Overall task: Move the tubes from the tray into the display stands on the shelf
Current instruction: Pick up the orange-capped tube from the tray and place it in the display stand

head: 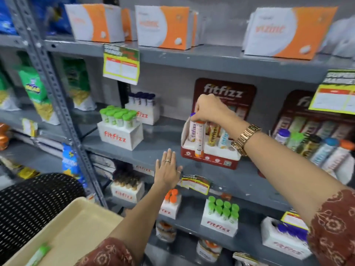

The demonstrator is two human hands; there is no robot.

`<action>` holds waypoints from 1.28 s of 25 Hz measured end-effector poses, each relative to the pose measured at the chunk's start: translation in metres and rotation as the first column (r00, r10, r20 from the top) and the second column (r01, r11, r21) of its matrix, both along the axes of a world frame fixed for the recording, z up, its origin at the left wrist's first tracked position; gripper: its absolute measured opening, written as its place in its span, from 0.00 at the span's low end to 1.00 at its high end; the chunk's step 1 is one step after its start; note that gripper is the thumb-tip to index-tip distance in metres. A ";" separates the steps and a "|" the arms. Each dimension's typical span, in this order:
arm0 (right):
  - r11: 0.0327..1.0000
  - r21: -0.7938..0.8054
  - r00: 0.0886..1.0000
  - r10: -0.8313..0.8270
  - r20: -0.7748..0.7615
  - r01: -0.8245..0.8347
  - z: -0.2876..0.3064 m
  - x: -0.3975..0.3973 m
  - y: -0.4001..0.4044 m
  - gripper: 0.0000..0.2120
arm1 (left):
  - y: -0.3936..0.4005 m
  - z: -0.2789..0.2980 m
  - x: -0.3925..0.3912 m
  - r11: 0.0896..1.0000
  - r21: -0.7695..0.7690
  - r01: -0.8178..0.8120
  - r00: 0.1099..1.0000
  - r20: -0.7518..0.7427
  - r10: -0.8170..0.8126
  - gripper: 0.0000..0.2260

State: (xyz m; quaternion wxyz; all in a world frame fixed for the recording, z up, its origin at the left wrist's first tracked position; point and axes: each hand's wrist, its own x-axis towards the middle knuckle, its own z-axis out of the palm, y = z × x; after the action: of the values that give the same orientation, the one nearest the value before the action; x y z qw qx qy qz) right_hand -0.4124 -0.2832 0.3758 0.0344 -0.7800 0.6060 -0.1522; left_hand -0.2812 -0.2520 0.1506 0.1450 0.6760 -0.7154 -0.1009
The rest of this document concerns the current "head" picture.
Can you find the person's right hand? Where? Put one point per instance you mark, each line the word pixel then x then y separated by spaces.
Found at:
pixel 213 109

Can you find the beige tray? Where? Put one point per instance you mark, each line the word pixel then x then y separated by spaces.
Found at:
pixel 72 232

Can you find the slim green cap bottle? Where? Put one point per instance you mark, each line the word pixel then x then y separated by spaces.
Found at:
pixel 38 254
pixel 295 139

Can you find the person's left forearm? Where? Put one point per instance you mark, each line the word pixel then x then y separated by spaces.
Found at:
pixel 138 218

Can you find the grey metal snack rack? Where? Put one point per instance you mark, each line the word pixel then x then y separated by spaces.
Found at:
pixel 33 156

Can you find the stack of white cartons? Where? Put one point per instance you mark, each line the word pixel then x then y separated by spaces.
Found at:
pixel 101 163

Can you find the person's right forearm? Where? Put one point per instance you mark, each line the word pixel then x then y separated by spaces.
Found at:
pixel 291 174

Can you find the row of orange white boxes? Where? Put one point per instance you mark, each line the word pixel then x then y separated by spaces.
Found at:
pixel 166 27

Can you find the black perforated chair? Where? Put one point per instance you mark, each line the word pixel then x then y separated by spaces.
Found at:
pixel 33 202

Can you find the yellow packet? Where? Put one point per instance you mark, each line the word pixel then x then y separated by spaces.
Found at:
pixel 27 173

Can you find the small colourful carton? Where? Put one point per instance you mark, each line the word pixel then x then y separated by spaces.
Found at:
pixel 29 127

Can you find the slim blue cap bottle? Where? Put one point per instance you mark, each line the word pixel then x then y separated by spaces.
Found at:
pixel 223 139
pixel 324 152

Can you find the small yellow price tag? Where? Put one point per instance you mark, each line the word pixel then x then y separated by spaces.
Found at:
pixel 291 218
pixel 195 185

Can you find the jar with orange label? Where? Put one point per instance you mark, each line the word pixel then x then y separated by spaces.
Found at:
pixel 165 232
pixel 208 252

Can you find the red fitfizz display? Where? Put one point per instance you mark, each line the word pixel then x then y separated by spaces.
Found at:
pixel 222 91
pixel 299 108

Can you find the red patterned top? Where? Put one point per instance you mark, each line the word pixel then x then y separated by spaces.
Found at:
pixel 332 232

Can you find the person's left hand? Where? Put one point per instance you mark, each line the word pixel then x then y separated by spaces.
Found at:
pixel 166 175

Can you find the grey metal shelving rack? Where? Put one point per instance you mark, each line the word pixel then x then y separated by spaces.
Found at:
pixel 162 135

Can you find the gold wristwatch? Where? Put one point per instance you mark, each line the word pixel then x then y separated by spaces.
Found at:
pixel 245 139

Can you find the slim brown cap bottle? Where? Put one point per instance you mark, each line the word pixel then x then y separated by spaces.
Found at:
pixel 310 146
pixel 213 135

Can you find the cluster of green cap bottles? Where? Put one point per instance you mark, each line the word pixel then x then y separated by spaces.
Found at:
pixel 118 114
pixel 222 207

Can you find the blue snack pack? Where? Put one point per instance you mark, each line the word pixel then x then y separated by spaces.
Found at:
pixel 69 162

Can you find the orange snack bag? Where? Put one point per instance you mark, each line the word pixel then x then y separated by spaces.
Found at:
pixel 3 135

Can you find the slim purple cap bottle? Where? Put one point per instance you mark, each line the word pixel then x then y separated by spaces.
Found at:
pixel 283 135
pixel 192 130

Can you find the stack of white flat boxes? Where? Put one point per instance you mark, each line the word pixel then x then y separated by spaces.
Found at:
pixel 50 144

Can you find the blue snack bag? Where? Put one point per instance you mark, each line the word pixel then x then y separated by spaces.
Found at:
pixel 7 16
pixel 55 16

